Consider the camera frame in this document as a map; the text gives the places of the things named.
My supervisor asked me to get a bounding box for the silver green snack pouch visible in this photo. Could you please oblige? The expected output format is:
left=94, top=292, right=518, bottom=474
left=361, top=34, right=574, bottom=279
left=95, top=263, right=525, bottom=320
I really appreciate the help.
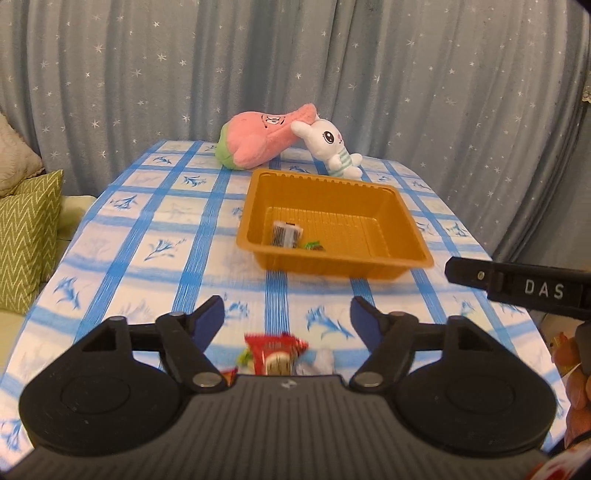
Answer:
left=236, top=348, right=335, bottom=376

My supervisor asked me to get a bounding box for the red snack packet top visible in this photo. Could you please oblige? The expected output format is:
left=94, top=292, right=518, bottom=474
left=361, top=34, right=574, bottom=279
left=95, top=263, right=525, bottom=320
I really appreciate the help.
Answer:
left=245, top=333, right=308, bottom=376

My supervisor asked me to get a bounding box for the small green candy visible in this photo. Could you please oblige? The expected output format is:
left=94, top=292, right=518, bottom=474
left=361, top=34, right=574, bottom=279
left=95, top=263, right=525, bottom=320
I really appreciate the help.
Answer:
left=304, top=241, right=325, bottom=251

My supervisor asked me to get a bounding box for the clear black seaweed snack packet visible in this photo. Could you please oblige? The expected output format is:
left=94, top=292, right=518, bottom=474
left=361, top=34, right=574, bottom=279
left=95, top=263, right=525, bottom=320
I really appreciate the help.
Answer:
left=271, top=220, right=304, bottom=249

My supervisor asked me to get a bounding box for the red square snack packet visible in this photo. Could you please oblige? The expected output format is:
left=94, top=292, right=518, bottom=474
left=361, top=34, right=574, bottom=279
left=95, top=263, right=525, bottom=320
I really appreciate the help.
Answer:
left=221, top=367, right=238, bottom=387

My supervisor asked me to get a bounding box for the person right hand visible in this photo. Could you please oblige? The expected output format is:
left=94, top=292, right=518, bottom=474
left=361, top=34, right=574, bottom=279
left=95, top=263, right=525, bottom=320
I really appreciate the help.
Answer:
left=549, top=316, right=590, bottom=448

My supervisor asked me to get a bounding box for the blue checkered tablecloth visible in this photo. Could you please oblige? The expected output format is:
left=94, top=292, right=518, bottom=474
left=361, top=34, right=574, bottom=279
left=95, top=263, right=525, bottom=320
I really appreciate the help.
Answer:
left=1, top=141, right=569, bottom=470

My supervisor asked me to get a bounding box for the orange plastic tray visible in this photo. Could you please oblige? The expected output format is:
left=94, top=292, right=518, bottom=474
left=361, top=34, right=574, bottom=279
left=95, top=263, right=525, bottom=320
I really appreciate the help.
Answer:
left=236, top=169, right=434, bottom=280

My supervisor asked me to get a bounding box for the green sofa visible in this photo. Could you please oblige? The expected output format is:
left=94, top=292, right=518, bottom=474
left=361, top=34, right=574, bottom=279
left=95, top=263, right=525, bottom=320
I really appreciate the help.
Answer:
left=1, top=192, right=95, bottom=365

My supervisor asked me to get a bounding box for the green zigzag cushion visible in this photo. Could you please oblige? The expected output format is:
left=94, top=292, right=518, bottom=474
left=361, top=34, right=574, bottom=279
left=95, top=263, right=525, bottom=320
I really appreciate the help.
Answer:
left=1, top=170, right=63, bottom=315

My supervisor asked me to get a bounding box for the grey star curtain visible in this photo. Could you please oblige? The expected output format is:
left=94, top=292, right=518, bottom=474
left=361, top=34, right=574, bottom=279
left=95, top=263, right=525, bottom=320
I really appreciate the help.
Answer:
left=1, top=1, right=590, bottom=269

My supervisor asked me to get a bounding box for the pink starfish plush toy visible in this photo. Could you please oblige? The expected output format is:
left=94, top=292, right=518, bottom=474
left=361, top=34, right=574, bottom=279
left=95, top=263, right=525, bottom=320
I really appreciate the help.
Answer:
left=215, top=103, right=318, bottom=170

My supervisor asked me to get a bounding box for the white bunny plush toy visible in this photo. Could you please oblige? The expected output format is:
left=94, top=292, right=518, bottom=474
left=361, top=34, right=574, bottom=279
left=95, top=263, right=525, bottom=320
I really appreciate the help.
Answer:
left=290, top=119, right=363, bottom=180

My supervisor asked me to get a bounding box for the beige cushion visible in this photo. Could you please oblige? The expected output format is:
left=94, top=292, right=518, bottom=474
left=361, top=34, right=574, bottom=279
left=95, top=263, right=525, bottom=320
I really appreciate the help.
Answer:
left=0, top=113, right=43, bottom=198

